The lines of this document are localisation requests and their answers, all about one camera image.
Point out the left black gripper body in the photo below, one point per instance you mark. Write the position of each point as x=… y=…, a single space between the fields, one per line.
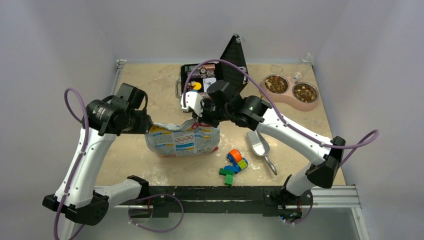
x=139 y=121

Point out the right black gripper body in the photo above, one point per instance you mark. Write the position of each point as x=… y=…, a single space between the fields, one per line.
x=212 y=115

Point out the colourful pet food bag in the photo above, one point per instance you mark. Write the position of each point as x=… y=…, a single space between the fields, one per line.
x=191 y=138

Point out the metal food scoop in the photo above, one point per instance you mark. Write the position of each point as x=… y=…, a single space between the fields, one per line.
x=261 y=148

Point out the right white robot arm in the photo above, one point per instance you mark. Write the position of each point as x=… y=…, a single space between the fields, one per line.
x=224 y=103

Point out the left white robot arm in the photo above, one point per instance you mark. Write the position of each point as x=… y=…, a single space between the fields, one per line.
x=103 y=121

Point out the pink double pet bowl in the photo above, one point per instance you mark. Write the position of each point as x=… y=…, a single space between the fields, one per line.
x=302 y=96

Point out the orange blue toy car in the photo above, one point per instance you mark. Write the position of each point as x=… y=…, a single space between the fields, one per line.
x=236 y=159

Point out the blue toy brick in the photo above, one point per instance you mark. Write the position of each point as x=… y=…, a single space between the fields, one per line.
x=232 y=168

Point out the green toy brick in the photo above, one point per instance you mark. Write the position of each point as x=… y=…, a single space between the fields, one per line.
x=229 y=176

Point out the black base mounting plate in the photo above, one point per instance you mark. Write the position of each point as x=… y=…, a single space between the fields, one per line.
x=267 y=201

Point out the clear water bottle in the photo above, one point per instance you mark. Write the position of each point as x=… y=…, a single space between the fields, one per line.
x=303 y=65

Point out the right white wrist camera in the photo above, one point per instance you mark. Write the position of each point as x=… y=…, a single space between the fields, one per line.
x=192 y=102

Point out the aluminium frame rail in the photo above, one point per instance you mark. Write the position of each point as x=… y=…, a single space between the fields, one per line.
x=339 y=196

